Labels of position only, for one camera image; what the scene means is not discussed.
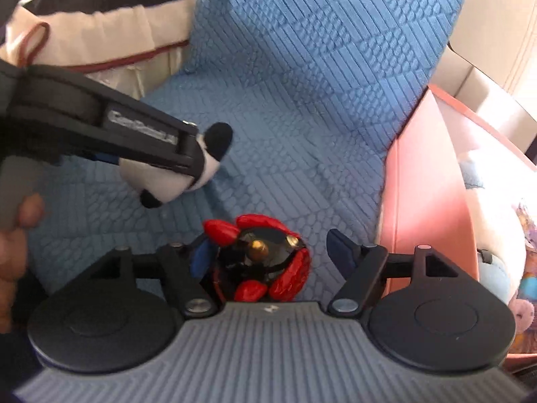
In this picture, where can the red and black toy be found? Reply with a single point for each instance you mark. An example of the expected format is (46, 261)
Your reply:
(289, 278)

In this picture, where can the blue quilted bedspread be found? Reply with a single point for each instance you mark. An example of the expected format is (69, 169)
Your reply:
(314, 71)

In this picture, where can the person's left hand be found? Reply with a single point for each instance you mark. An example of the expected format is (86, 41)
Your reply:
(14, 256)

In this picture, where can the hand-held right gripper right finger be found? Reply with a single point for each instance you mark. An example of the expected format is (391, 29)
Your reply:
(340, 248)

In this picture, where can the panda plush toy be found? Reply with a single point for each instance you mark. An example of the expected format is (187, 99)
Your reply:
(168, 182)

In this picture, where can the white and blue plush toy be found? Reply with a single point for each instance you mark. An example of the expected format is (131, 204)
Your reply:
(491, 226)

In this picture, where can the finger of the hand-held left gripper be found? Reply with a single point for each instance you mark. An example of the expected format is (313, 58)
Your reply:
(195, 155)

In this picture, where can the red navy striped blanket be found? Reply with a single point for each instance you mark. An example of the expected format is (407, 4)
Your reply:
(105, 21)

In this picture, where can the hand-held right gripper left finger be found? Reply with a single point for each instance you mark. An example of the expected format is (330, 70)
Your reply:
(200, 257)

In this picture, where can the pink storage box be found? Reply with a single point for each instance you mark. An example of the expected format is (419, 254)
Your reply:
(419, 201)

